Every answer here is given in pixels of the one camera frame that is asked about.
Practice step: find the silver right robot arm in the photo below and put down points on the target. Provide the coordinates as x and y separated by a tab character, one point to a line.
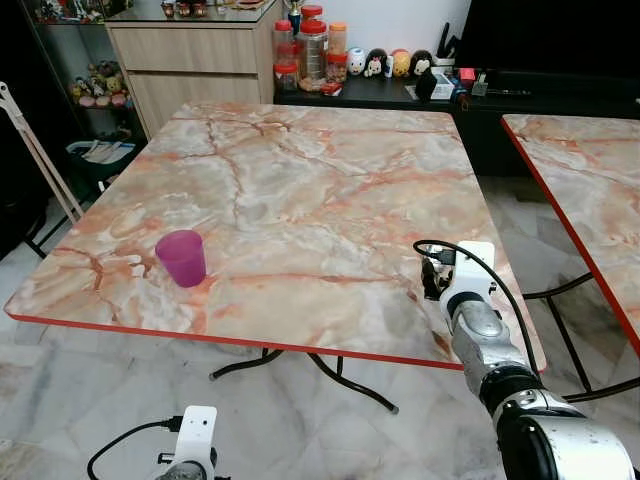
545	440

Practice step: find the marble top folding table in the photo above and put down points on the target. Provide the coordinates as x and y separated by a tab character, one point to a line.
590	170
300	190

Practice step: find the black round plush toy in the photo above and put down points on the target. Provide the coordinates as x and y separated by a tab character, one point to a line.
422	62

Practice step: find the yellow round plush toy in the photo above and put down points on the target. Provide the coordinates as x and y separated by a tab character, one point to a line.
401	63

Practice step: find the black and white plush toy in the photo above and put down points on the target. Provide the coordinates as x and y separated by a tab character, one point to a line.
377	63

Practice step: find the white round plush toy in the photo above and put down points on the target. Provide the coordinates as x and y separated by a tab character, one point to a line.
357	62

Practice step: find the small red-lidded jar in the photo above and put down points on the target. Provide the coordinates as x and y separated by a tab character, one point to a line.
286	76
337	67

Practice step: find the large clear red-lidded jar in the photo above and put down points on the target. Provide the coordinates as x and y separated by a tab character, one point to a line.
313	52

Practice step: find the purple plastic cup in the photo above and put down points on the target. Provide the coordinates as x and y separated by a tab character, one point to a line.
181	260

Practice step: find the orange-lidded clear jar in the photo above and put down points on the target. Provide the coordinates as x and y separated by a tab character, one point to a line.
337	38

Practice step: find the black flat television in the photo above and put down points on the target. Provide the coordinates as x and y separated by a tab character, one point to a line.
550	35

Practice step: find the tall red-lidded jar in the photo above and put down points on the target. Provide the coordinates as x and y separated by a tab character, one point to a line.
284	38

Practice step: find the light wooden cabinet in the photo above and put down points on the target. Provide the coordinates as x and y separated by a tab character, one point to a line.
190	60

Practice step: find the dark basket with papers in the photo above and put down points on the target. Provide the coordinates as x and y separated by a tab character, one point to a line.
100	155

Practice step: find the white folding rack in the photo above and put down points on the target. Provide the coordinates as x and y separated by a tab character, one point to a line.
30	150

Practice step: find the dark display shelf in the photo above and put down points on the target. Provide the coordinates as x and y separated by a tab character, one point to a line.
70	50

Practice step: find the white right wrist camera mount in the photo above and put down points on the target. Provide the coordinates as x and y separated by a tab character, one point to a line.
474	272

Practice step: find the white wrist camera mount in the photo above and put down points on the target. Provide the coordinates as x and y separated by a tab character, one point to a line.
197	435
474	272

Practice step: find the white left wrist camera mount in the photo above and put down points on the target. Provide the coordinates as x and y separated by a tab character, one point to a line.
197	435

